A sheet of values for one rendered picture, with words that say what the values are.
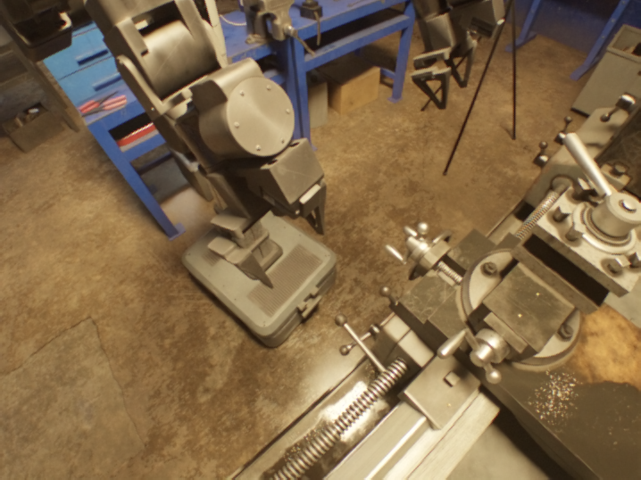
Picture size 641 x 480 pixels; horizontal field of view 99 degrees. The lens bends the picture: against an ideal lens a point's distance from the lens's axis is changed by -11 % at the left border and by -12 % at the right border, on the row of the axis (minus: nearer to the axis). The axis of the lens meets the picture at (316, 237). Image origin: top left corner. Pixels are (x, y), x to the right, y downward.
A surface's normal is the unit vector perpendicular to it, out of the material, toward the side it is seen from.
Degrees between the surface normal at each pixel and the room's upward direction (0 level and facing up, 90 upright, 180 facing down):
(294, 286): 0
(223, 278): 0
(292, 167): 60
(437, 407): 0
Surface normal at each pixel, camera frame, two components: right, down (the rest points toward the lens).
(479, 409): -0.05, -0.55
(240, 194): 0.64, 0.17
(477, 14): -0.64, 0.66
